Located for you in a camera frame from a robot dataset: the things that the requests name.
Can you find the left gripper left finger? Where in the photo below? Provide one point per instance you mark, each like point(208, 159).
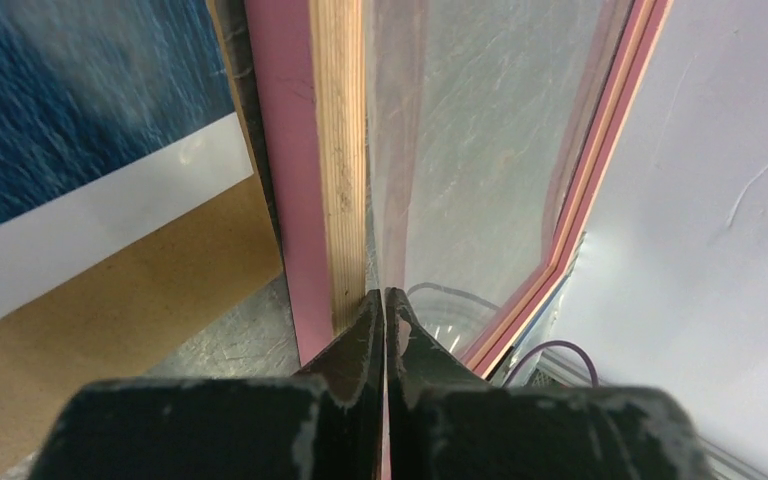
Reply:
point(323, 422)

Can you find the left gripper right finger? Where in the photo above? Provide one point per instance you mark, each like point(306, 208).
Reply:
point(448, 423)

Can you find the clear acrylic sheet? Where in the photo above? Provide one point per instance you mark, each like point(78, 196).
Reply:
point(478, 113)

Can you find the pink wooden picture frame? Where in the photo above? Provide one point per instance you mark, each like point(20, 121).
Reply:
point(311, 62)

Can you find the landscape photo print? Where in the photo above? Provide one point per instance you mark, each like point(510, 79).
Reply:
point(116, 118)

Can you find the brown backing board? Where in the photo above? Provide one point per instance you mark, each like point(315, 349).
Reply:
point(125, 313)

